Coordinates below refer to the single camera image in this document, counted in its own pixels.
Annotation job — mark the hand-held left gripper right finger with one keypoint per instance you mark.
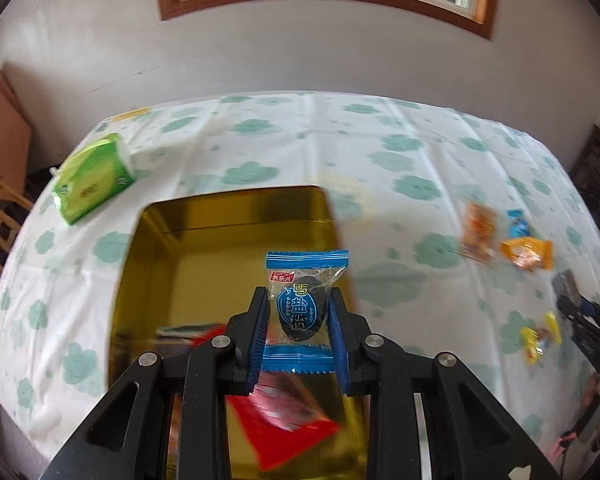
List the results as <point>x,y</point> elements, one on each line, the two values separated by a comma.
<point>340,345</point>

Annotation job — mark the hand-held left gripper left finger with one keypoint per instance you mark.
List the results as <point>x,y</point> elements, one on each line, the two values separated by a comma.
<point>257,340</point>

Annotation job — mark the grey foil packet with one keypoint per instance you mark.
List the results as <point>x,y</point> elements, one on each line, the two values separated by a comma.
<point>565,285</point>

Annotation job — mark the blue candy packet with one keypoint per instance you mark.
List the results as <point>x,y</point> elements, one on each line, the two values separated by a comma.
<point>300,305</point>
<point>517,225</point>

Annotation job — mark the yellow-edged candy packet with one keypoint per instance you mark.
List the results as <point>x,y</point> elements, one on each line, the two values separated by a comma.
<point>532,342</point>

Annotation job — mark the pink snack packet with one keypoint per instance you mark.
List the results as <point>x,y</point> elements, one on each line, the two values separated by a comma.
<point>280,405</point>

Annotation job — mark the orange snack packet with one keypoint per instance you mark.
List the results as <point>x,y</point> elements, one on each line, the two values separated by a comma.
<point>527,254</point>

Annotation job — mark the gold and maroon tin box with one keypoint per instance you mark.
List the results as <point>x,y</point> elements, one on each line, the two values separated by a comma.
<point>195,260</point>

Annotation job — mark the large red snack packet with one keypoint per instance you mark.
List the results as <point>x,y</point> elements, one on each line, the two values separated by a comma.
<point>290,440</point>

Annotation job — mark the small clear orange-print snack packet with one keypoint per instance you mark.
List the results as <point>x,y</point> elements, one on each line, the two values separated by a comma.
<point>480,230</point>

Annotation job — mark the cloud printed tablecloth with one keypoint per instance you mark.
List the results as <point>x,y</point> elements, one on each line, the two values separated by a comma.
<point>405,160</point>

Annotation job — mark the green tissue pack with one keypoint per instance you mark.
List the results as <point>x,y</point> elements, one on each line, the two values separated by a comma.
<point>90,180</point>

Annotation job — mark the light wooden chair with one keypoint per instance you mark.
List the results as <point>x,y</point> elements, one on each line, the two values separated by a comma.
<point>0,230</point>

